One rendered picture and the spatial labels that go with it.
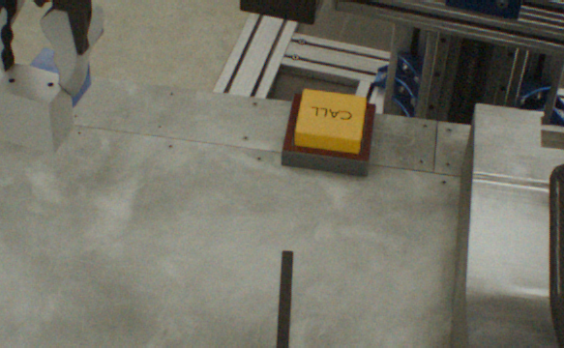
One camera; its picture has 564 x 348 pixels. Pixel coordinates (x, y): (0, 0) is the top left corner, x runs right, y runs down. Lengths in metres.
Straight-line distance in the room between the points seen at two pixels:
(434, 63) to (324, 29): 0.59
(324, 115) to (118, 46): 1.42
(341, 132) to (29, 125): 0.29
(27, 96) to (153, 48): 1.54
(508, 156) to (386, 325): 0.17
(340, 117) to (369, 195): 0.08
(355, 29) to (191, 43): 0.43
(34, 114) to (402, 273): 0.34
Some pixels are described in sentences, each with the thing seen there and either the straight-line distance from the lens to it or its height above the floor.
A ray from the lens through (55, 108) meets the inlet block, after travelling 0.96.
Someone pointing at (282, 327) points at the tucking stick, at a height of 0.80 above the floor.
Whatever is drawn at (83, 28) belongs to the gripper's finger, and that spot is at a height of 1.03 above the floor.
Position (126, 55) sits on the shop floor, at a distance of 2.47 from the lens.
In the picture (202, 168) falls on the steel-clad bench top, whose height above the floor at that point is 0.80.
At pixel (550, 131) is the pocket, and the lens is 1.08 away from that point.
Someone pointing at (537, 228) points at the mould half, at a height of 0.89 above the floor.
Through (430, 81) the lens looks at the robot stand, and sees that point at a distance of 1.68.
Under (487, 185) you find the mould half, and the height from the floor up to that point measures 0.89.
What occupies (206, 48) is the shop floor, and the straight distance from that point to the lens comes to 2.49.
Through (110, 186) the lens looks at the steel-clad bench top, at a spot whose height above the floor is 0.80.
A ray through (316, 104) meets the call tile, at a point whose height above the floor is 0.84.
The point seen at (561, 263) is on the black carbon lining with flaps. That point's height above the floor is 0.88.
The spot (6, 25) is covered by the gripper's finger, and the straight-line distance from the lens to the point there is 0.95.
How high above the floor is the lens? 1.59
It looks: 46 degrees down
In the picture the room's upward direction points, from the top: 3 degrees clockwise
